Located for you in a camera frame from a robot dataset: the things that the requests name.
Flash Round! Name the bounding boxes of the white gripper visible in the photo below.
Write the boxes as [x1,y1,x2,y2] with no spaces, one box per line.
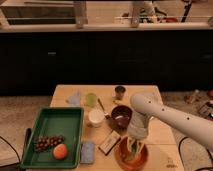
[127,111,151,154]

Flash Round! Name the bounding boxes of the green pepper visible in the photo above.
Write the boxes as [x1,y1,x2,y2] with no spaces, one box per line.
[127,139,138,161]

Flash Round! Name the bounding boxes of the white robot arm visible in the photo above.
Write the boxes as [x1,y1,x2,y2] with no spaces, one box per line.
[127,93,213,152]

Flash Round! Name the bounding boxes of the orange-red bowl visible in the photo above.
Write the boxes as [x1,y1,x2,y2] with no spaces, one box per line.
[115,138,148,171]

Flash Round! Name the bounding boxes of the dark purple bowl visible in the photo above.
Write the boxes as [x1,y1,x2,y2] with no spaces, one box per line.
[109,105,133,129]

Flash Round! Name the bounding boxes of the small dark box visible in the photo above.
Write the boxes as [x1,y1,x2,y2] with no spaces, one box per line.
[99,131,121,155]

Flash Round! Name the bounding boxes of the metal spoon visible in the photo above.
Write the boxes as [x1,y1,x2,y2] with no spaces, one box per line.
[97,98,110,119]

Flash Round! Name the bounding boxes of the yellow banana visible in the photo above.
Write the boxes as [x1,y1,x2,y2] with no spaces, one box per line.
[113,100,129,106]

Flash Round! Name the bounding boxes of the white cup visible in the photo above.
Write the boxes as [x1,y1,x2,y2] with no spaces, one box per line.
[88,109,104,127]

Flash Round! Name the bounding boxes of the blue sponge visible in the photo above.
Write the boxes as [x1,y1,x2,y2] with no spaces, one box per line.
[80,141,95,164]

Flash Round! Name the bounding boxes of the metal cup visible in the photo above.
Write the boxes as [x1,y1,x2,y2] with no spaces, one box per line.
[115,85,126,100]

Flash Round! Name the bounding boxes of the green plastic cup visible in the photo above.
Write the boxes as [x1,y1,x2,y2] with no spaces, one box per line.
[85,93,97,107]

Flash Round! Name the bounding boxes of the green plastic tray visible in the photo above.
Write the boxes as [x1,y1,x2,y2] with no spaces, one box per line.
[21,107,84,169]

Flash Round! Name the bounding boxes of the light blue cloth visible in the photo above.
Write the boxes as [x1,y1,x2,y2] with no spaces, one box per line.
[66,92,81,107]

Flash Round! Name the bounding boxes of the orange peach fruit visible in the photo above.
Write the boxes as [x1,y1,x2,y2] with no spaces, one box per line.
[53,144,68,160]

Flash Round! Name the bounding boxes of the bunch of dark grapes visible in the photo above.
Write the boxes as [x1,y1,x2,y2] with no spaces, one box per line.
[34,135,65,152]

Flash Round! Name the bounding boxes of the black cable right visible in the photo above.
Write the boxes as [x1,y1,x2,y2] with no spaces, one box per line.
[177,135,213,171]

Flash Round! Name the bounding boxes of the black cable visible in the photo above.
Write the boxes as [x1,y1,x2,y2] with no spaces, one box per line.
[0,135,23,168]
[177,135,213,171]

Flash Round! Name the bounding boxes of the black handled tool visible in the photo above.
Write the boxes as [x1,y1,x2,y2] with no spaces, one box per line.
[23,128,31,154]

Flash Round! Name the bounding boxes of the black cable left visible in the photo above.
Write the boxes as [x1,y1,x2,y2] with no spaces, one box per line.
[0,135,23,168]

